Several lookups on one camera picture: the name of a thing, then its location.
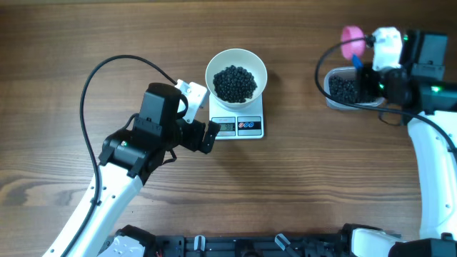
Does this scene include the black beans in bowl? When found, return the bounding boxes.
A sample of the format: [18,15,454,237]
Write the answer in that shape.
[213,65,257,104]

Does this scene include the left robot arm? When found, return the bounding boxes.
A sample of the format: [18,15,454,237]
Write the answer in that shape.
[45,81,220,256]

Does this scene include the white digital kitchen scale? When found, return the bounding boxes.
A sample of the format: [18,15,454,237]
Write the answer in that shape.
[209,95,264,140]

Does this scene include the pink scoop blue handle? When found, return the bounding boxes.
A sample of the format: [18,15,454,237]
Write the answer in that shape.
[341,26,366,69]

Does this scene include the left black camera cable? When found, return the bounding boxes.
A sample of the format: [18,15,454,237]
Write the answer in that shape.
[59,54,179,257]

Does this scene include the white round bowl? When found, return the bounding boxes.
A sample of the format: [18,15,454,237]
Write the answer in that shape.
[205,49,268,109]

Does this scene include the clear plastic container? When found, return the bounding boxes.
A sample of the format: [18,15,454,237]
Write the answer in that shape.
[323,66,385,111]

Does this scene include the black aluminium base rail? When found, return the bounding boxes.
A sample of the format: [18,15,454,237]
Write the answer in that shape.
[96,233,404,257]

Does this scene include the black beans pile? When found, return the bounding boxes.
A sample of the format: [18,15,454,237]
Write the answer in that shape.
[328,76,377,104]

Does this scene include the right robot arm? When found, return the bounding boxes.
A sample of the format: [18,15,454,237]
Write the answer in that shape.
[339,26,456,256]

